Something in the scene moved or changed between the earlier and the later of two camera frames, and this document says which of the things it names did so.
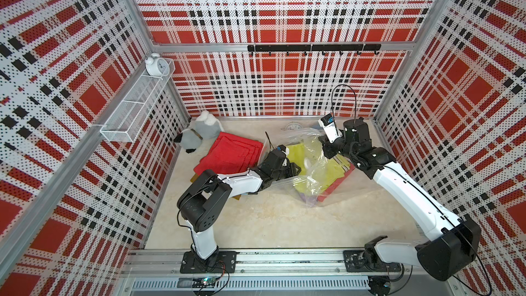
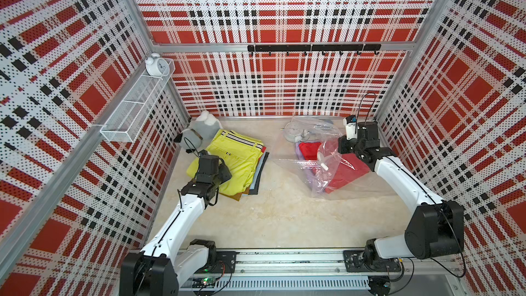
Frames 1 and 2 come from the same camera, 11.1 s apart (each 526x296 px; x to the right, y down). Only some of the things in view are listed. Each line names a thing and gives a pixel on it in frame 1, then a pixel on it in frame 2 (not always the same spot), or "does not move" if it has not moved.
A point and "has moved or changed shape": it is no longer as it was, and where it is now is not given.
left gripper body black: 285,172 -> 223,175
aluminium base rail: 157,273 does not move
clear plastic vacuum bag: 318,183 has moved or changed shape
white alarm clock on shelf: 157,66 does not move
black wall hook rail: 294,48 does not move
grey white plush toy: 206,127 does not move
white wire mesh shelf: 130,117 does not move
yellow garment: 318,172 -> 239,153
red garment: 337,183 has moved or changed shape
